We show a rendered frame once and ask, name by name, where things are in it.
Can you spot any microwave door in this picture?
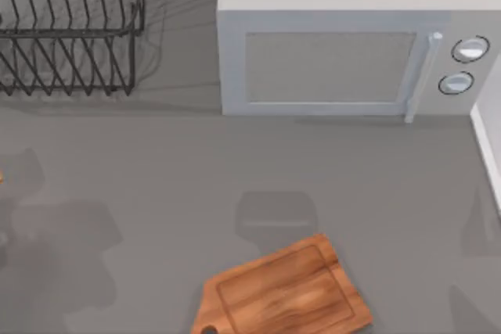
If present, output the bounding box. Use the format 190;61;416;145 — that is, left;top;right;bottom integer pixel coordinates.
221;11;449;117

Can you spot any wooden cutting board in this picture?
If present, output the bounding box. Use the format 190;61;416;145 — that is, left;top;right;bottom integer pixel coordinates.
190;232;373;334

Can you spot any small microwave knob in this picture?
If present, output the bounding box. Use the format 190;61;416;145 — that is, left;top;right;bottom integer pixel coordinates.
438;71;475;95

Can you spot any large microwave knob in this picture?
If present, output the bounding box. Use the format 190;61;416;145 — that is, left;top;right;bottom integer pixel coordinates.
451;35;491;64

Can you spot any microwave door handle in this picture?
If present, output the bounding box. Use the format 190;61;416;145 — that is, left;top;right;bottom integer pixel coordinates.
403;31;444;124

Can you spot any black wire dish rack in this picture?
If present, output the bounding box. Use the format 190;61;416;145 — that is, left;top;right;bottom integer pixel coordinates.
0;0;149;97

